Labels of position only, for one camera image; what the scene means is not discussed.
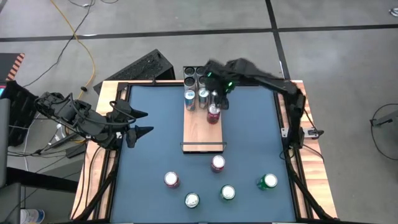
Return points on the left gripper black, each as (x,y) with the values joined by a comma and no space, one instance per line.
(119,124)

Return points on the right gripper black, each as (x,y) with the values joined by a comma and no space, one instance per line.
(217,77)

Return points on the red Coca-Cola can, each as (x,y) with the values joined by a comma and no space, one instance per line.
(218,161)
(214,112)
(171,178)

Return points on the white Celsius tropical can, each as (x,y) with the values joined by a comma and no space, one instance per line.
(201,81)
(189,82)

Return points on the white Celsius Arctic can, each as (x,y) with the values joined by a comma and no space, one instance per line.
(200,71)
(189,71)

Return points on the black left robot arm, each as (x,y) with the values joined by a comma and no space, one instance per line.
(84,121)

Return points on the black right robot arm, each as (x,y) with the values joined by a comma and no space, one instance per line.
(273,82)

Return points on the wooden shelf with black rails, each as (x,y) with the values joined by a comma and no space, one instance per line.
(202,133)

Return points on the blue table mat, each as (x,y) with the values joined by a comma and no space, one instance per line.
(161,124)

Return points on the grey metal mounting plate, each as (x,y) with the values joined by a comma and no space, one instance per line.
(90,137)
(284,133)

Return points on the small black connector box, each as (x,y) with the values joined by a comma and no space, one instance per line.
(312,132)

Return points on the black floor bar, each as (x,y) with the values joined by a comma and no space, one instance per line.
(40,180)

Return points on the black bag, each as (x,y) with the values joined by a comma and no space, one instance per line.
(23,109)

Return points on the black board with striped edge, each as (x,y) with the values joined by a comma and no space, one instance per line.
(7,65)

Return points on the white and blue shoe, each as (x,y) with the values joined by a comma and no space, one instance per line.
(31,216)

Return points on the grey floor box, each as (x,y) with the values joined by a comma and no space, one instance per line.
(9,205)

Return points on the round floor stand base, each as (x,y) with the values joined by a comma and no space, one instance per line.
(377,122)

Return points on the black metal table frame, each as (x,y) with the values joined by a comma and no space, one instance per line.
(122,86)

